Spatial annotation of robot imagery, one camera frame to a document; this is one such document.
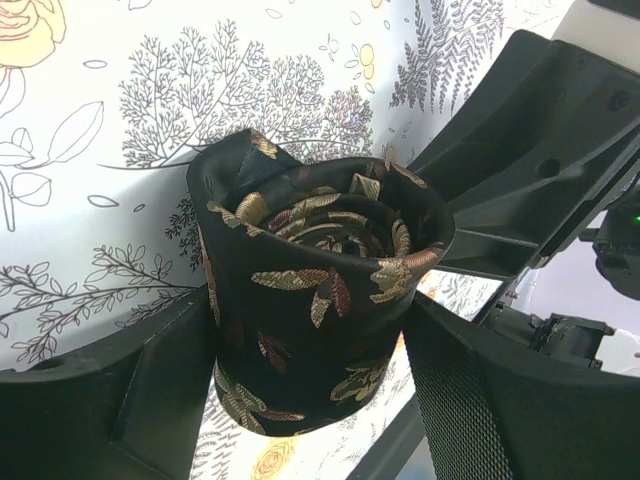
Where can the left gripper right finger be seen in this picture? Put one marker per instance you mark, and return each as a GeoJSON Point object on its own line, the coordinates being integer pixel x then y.
{"type": "Point", "coordinates": [521, 397]}

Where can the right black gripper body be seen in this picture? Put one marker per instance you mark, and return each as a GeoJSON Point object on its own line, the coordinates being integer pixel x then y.
{"type": "Point", "coordinates": [584, 308]}

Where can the black gold floral tie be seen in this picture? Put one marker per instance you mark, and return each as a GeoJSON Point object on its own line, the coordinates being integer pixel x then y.
{"type": "Point", "coordinates": [311, 270]}

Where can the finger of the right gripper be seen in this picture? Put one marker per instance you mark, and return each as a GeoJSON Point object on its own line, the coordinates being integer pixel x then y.
{"type": "Point", "coordinates": [498, 253]}
{"type": "Point", "coordinates": [548, 137]}

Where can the floral patterned table mat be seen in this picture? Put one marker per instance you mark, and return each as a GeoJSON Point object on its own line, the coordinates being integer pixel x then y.
{"type": "Point", "coordinates": [103, 104]}

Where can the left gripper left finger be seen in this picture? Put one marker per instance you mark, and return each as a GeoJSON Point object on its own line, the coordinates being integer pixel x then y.
{"type": "Point", "coordinates": [128, 406]}

